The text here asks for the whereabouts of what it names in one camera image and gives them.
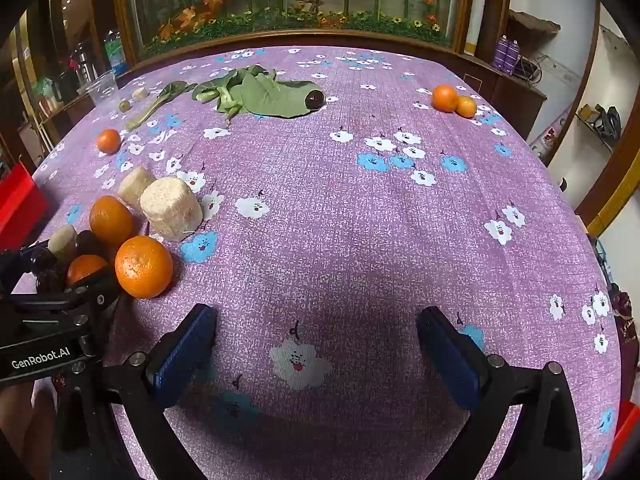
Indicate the dark plum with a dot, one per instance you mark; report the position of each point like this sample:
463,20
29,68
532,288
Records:
314,99

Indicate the dark thermos flask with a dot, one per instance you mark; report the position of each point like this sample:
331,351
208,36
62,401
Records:
83,66

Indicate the small orange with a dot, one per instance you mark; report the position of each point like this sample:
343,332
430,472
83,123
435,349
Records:
108,141
467,106

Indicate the large beige sugarcane chunk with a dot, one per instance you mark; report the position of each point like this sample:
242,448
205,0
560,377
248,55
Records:
171,208

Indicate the small beige sugarcane chunk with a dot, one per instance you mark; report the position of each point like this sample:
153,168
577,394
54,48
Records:
135,185

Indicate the clear plastic cup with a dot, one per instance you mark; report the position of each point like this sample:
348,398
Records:
102,90

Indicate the plastic water bottle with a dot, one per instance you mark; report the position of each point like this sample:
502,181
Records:
115,52

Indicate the large orange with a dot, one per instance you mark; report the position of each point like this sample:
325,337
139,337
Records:
143,267

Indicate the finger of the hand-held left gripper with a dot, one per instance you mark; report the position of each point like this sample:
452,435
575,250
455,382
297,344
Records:
85,294
15,262

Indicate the purple floral tablecloth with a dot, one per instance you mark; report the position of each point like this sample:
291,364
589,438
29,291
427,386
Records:
325,210

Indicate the dark brown chestnut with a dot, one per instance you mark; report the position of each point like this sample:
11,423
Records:
41,260
50,281
91,243

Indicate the green leafy vegetable bunch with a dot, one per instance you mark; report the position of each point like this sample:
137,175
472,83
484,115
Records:
220,89

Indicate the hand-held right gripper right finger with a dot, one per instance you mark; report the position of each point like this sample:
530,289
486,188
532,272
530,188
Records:
450,360

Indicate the wooden cabinet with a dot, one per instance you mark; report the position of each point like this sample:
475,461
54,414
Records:
515,97

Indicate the person's left forearm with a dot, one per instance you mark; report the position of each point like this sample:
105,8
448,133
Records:
22,425

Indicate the bok choy stalk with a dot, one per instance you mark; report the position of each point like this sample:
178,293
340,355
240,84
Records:
155,105

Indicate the small beige nut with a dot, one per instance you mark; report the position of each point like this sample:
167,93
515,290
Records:
139,93

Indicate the wooden shelf unit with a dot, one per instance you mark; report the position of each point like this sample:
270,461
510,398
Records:
35,60

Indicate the glass tank with artificial plants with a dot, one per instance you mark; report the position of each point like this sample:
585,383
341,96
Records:
300,0

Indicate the purple spray bottle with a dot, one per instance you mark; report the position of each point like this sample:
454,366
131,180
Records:
513,56
501,52

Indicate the small green fruit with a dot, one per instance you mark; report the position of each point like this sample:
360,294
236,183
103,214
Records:
124,105

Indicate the red tray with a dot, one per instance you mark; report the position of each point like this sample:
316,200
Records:
20,195

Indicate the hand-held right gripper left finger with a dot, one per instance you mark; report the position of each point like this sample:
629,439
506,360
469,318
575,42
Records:
182,352

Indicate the wall shelf with bags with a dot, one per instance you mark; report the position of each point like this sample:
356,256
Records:
602,120

